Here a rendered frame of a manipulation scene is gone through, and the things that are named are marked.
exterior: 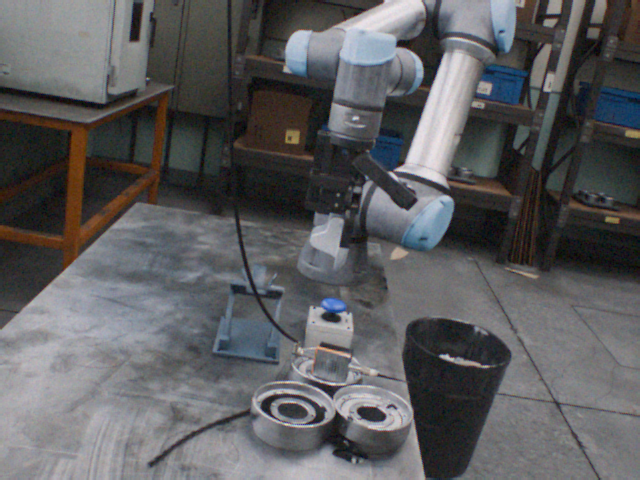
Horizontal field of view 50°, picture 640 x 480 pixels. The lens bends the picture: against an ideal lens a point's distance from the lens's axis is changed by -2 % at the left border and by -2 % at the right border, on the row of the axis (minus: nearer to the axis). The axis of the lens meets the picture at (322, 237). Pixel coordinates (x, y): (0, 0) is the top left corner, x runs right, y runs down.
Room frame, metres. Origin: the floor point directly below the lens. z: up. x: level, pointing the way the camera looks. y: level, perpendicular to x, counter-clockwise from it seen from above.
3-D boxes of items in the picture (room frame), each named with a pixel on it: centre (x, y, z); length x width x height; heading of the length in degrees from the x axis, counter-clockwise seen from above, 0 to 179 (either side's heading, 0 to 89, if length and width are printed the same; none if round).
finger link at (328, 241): (1.01, -0.01, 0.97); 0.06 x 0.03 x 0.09; 91
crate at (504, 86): (4.51, -0.78, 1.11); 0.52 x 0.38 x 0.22; 92
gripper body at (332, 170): (1.02, -0.01, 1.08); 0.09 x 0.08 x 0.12; 91
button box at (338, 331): (1.03, -0.04, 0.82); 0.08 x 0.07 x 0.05; 2
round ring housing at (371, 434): (0.78, -0.10, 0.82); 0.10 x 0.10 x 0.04
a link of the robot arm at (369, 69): (1.03, -0.02, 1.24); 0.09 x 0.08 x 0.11; 154
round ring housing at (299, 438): (0.76, 0.00, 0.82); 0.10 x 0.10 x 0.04
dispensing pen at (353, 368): (0.86, -0.07, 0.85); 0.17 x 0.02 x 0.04; 80
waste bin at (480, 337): (1.98, -0.48, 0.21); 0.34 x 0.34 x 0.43
